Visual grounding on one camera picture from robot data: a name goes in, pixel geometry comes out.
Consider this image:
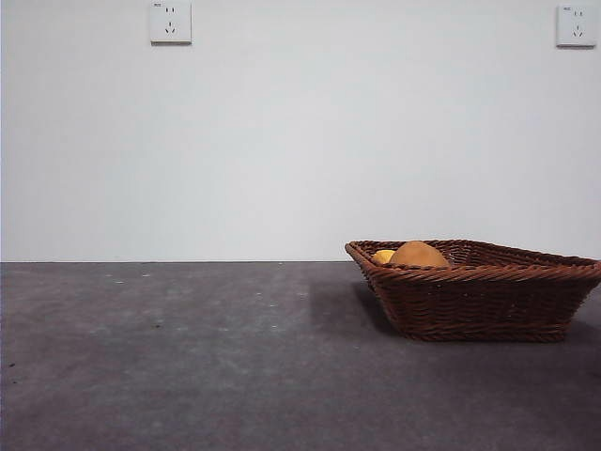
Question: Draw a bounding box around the brown potato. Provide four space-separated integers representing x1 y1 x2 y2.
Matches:
388 241 452 270

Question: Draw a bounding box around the brown wicker basket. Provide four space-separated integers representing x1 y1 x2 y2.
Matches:
345 239 601 343

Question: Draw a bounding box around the white wall socket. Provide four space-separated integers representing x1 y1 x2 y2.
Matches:
149 1 193 46
555 5 597 49

